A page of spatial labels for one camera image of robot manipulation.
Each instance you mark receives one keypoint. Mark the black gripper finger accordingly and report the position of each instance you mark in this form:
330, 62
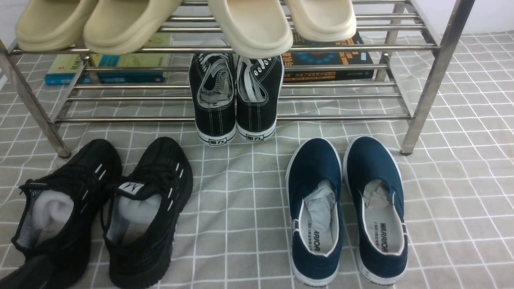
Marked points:
33, 274

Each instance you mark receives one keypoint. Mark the black knit sneaker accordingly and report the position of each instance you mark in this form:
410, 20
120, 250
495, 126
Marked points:
143, 212
60, 208

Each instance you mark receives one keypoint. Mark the stainless steel shoe rack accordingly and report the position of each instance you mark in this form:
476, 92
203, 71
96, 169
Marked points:
406, 28

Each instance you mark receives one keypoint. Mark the green and blue book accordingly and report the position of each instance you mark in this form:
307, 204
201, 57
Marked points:
65, 67

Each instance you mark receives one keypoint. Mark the beige slipper far left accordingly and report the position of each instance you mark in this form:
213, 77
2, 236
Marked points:
52, 25

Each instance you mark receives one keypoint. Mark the beige slipper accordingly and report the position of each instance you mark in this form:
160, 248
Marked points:
118, 27
52, 25

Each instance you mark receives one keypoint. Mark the black canvas sneaker left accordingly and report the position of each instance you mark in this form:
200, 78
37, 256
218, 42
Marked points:
213, 94

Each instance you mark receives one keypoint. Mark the black canvas sneaker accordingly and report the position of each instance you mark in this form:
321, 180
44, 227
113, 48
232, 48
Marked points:
213, 94
258, 84

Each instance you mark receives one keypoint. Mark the navy slip-on shoe left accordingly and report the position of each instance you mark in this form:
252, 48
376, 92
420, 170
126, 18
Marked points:
313, 182

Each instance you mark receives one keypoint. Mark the navy slip-on shoe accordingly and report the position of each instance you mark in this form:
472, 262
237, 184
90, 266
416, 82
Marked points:
313, 182
374, 183

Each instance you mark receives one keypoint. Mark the black canvas sneaker right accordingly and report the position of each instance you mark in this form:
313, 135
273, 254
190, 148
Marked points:
258, 84

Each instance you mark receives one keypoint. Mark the cream slipper centre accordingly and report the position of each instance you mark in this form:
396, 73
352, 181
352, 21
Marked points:
255, 29

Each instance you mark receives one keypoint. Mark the cream slipper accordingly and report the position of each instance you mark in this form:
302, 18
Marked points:
255, 29
323, 20

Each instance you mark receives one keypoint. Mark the navy slip-on shoe right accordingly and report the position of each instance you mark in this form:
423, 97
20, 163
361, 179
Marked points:
374, 183

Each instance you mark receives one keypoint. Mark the cream slipper right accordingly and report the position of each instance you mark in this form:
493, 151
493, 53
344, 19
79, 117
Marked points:
323, 20

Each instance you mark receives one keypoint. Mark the black book with blue print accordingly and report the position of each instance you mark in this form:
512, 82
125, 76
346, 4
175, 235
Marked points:
301, 67

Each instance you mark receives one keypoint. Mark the grey checked floor cloth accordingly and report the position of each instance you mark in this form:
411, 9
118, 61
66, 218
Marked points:
234, 232

